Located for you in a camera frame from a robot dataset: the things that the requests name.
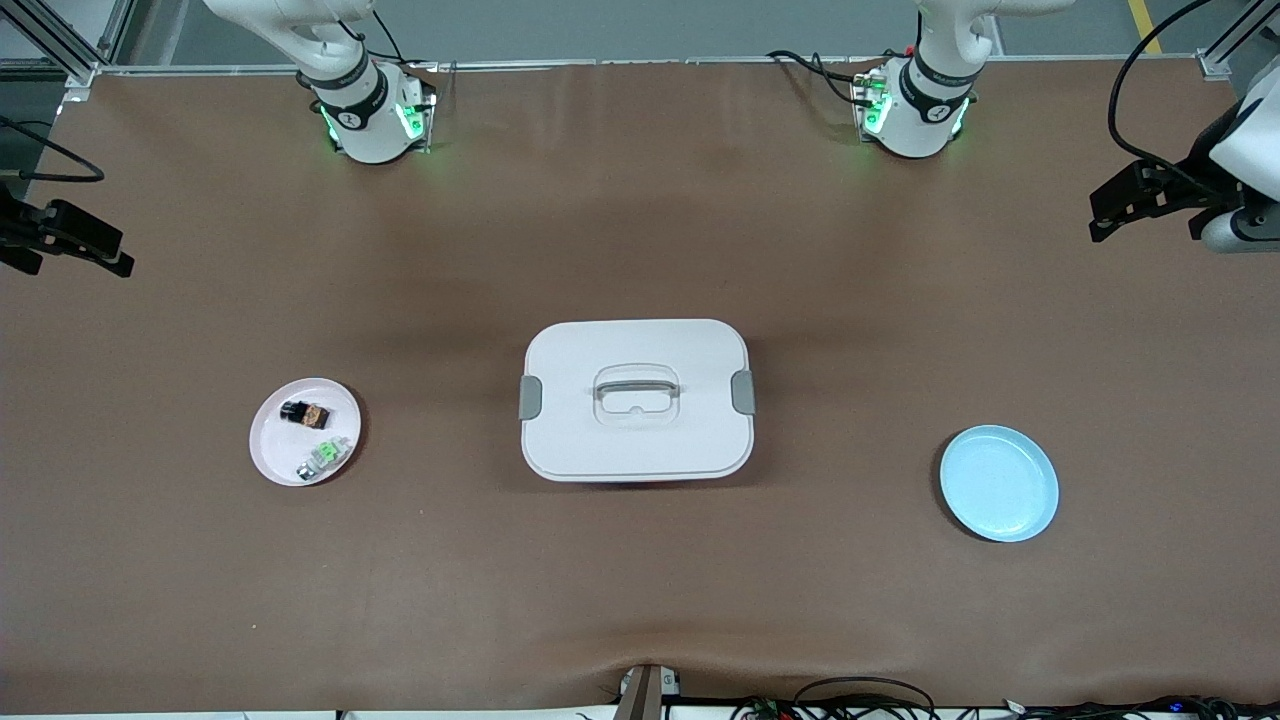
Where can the green and silver switch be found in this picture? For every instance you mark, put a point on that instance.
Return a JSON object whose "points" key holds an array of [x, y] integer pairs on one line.
{"points": [[325, 456]]}

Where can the small metal bracket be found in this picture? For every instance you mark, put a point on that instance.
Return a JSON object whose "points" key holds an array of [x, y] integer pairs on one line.
{"points": [[648, 690]]}

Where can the aluminium table edge rail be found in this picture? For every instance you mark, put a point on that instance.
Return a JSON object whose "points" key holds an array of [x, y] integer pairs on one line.
{"points": [[650, 62]]}

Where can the pink round plate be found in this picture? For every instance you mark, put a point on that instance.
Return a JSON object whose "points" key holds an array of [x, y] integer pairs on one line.
{"points": [[275, 450]]}

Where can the white lidded storage box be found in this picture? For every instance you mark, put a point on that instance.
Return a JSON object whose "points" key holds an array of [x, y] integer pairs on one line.
{"points": [[640, 440]]}

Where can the aluminium frame profile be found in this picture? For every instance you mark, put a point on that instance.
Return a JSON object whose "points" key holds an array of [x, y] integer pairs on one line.
{"points": [[1215, 62], [85, 68]]}

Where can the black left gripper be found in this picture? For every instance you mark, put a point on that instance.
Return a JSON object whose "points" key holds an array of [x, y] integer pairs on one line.
{"points": [[1203, 168]]}

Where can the orange and black switch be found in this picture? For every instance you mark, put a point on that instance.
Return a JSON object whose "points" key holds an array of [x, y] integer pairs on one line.
{"points": [[308, 413]]}

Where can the light blue round plate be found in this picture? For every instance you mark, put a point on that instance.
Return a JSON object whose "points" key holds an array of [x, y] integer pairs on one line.
{"points": [[1000, 485]]}

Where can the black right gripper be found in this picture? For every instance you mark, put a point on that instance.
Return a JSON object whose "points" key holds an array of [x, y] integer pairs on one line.
{"points": [[12, 229]]}

